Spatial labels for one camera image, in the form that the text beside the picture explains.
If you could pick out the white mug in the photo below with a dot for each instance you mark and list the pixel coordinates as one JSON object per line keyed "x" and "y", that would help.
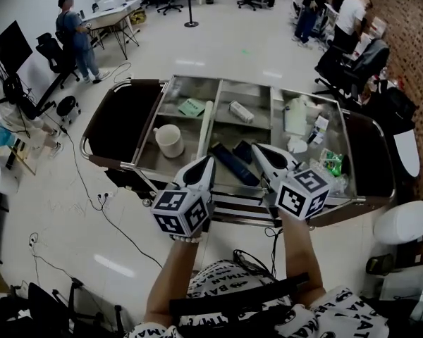
{"x": 171, "y": 141}

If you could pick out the clear plastic bag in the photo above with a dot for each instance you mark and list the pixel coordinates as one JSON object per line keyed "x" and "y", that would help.
{"x": 338, "y": 183}

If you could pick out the black round bin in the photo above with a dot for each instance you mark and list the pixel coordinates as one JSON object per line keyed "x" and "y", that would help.
{"x": 380, "y": 264}

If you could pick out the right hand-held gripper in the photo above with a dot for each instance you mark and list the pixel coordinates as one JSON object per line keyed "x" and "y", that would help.
{"x": 303, "y": 195}

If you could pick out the white desk black legs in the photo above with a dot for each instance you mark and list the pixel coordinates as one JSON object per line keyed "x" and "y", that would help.
{"x": 113, "y": 12}

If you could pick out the small dark blue pouch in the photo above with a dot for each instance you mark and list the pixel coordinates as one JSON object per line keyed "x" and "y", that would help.
{"x": 242, "y": 150}

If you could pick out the small white carton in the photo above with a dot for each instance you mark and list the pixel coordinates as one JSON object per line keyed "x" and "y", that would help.
{"x": 318, "y": 129}

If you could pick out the person's left forearm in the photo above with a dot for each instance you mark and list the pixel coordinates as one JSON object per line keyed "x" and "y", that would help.
{"x": 169, "y": 283}

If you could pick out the white cloth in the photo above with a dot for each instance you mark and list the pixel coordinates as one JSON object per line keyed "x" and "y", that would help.
{"x": 297, "y": 144}

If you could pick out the small white carton box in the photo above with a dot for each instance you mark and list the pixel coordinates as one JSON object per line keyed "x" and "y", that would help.
{"x": 240, "y": 111}

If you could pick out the green snack packet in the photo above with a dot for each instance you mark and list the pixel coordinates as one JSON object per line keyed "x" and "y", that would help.
{"x": 332, "y": 160}

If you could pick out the office chair with grey jacket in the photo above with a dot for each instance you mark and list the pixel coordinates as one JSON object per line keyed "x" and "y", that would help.
{"x": 359, "y": 65}

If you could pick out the long dark blue tube box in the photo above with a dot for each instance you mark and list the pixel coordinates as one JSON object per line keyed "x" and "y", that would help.
{"x": 234, "y": 164}

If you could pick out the black stanchion pole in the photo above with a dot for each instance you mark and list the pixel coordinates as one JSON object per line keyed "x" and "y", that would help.
{"x": 191, "y": 5}

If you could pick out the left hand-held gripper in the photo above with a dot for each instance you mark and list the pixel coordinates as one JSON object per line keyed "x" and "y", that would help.
{"x": 183, "y": 213}

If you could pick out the person's printed white shirt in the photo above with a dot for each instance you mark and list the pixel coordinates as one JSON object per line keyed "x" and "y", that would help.
{"x": 232, "y": 287}

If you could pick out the steel service cart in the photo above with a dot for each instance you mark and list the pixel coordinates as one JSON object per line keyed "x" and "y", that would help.
{"x": 239, "y": 206}

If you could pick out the white power strip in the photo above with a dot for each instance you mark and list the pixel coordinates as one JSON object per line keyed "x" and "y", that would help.
{"x": 105, "y": 195}

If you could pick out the black round stool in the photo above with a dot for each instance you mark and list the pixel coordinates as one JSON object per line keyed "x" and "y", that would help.
{"x": 67, "y": 107}

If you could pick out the yellow bag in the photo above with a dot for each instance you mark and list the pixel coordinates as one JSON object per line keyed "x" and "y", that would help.
{"x": 138, "y": 16}

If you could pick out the white cardboard box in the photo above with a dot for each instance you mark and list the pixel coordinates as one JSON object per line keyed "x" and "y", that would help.
{"x": 378, "y": 26}

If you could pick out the person's right forearm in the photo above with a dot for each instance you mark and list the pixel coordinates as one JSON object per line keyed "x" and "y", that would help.
{"x": 301, "y": 255}

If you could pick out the white plastic bottle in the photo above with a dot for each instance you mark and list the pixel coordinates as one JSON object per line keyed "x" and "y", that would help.
{"x": 295, "y": 116}

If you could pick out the black bag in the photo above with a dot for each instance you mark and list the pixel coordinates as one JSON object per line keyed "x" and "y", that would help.
{"x": 391, "y": 107}

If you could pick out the black chair frame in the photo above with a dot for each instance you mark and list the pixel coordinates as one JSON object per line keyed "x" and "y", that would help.
{"x": 42, "y": 305}

